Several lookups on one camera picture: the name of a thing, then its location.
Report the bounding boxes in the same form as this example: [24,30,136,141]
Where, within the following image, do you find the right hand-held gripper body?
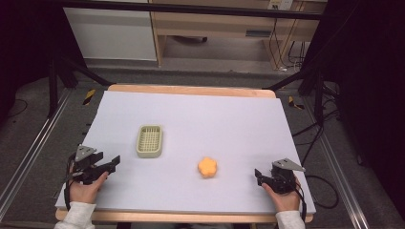
[268,157,307,196]

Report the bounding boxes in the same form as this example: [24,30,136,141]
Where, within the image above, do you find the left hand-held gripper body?
[70,144,106,186]

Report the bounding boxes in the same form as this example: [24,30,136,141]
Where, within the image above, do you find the person's right hand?
[261,177,302,214]

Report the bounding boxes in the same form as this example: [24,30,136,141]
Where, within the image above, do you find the person's left hand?
[68,171,110,205]

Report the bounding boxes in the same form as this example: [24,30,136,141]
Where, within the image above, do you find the green slotted soap dish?
[136,124,164,159]

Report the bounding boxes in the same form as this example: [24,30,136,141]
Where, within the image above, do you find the orange flower-shaped soap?
[197,156,219,179]

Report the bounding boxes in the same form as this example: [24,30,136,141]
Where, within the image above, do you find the yellow black striped tape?
[288,95,305,112]
[82,88,96,107]

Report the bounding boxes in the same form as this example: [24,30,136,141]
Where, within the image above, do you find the white foam board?
[54,90,317,216]

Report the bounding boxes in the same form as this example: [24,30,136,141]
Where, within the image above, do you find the white work board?
[54,83,315,224]

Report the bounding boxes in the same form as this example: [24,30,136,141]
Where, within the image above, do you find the white cabinet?
[62,7,159,62]

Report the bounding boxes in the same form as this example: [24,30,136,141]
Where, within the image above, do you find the light wooden desk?
[148,0,329,71]

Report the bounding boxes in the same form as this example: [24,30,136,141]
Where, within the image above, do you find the white power strip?
[267,0,294,10]

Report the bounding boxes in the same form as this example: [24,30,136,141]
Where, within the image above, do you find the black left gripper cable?
[62,154,80,212]

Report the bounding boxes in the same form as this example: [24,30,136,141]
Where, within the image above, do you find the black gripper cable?
[294,174,340,223]
[62,154,80,212]

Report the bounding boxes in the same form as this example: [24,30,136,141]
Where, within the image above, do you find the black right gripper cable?
[294,174,340,223]

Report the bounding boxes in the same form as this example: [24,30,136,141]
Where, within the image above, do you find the black floor cables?
[290,80,343,166]

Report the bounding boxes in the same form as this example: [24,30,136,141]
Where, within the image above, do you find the metal floor rail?
[0,87,74,221]
[301,94,374,229]

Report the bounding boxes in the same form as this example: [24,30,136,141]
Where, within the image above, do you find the black cables under desk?
[267,17,308,72]

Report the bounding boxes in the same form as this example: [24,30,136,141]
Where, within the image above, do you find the black metal frame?
[47,0,345,119]

